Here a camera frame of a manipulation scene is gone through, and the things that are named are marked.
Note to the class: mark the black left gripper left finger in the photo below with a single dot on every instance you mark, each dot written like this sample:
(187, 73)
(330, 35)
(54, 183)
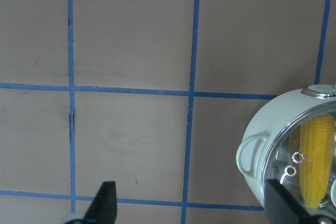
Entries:
(103, 209)

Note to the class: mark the pale green metal pot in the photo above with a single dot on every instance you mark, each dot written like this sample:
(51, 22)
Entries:
(255, 146)

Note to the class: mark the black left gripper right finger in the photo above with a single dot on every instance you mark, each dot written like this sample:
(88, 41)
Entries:
(281, 207)

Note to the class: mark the yellow plastic corn cob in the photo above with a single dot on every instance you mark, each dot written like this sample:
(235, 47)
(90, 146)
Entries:
(311, 147)

